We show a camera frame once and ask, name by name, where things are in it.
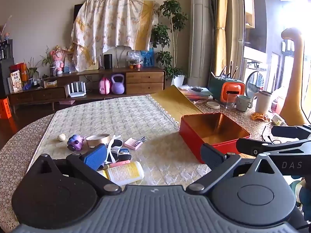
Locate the stack of books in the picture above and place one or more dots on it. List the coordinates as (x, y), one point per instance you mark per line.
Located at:
(196, 92)

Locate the white thermos mug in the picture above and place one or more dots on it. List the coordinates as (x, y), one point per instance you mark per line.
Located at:
(263, 102)

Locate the yellow curtain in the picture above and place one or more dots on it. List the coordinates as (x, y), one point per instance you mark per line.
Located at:
(221, 29)

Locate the pink tube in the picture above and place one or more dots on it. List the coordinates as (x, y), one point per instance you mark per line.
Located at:
(120, 164)

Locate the green and orange desk organizer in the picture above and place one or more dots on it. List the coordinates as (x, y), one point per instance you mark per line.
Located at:
(233, 88)

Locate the purple toy figure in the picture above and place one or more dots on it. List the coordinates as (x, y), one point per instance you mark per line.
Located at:
(75, 142)

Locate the orange gift bag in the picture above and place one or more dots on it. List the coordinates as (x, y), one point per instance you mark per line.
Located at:
(20, 69)

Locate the clear bag of fruit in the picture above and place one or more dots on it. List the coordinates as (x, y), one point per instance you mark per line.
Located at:
(134, 60)

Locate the red tin box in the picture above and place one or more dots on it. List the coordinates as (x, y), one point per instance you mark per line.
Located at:
(192, 131)

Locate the clear drinking glass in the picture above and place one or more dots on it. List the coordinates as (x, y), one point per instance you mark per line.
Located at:
(230, 102)

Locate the white standing air conditioner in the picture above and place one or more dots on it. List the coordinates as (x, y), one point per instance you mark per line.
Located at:
(200, 34)

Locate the pale green mug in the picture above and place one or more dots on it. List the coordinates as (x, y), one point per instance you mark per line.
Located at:
(243, 103)

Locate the washing machine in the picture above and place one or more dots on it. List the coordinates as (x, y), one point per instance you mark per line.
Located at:
(255, 80)

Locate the white round lid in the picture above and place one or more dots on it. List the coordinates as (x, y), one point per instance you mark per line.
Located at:
(212, 104)

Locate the white router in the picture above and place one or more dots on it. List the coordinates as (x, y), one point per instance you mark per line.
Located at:
(77, 92)

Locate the purple kettlebell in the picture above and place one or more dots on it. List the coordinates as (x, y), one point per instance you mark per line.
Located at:
(118, 87)

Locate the pink toy case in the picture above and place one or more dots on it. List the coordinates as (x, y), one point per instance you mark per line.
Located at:
(105, 87)

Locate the tall potted plant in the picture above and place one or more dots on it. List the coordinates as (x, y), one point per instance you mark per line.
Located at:
(167, 34)

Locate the gold round tin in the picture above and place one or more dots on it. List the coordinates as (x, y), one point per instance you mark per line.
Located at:
(98, 140)

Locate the person's right hand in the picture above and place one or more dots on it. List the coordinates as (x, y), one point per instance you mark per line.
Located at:
(305, 196)

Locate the yellow long-neck plush toy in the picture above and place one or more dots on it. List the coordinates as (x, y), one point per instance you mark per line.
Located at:
(295, 77)

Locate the floral cloth cover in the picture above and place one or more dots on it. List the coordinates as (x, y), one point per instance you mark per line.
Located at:
(109, 24)

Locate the cream egg-shaped ball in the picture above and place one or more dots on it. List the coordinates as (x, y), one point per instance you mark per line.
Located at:
(61, 137)

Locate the black television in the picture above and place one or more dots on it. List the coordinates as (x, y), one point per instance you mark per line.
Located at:
(77, 9)

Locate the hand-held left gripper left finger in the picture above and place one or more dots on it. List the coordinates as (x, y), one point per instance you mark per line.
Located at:
(93, 156)

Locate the small white bottle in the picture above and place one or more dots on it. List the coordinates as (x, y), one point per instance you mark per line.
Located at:
(278, 119)

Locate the blue printed box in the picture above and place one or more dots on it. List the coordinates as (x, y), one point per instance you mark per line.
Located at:
(148, 58)

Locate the orange box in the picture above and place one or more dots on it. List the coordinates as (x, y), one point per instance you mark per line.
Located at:
(4, 108)

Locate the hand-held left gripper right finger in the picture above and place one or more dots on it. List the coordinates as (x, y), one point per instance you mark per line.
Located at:
(211, 156)

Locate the snack box with bowl picture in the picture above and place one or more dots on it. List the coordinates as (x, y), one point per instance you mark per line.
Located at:
(16, 82)

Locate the orange snack wrapper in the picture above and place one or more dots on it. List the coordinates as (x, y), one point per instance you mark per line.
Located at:
(259, 117)

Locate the pink plastic holder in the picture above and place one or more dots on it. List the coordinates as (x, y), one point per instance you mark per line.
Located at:
(131, 143)

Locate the small potted plant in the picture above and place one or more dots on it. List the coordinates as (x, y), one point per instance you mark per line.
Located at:
(31, 74)
(49, 62)

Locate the eyeglasses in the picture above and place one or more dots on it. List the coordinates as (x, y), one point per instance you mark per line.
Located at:
(273, 139)

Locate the white bottle with yellow label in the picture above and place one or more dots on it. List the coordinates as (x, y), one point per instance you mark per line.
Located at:
(126, 173)

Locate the pink flat box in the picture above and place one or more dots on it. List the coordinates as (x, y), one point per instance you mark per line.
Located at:
(67, 102)

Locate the pink doll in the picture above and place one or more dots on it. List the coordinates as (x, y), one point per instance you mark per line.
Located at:
(58, 58)

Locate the black appliance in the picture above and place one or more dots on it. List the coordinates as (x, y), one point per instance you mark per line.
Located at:
(6, 68)

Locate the wooden TV cabinet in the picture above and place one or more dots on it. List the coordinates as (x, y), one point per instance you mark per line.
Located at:
(144, 77)

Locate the black cylinder speaker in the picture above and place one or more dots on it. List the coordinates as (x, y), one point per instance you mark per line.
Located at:
(108, 61)

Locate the cream and yellow carton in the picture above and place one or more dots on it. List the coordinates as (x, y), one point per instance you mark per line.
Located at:
(50, 84)

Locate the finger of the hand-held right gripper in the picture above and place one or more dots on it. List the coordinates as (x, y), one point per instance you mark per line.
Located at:
(289, 131)
(252, 146)

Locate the quilted cream table mat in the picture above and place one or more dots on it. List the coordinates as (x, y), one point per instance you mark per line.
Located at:
(145, 116)

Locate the dark metal clip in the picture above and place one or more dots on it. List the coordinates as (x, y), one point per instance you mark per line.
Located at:
(141, 139)

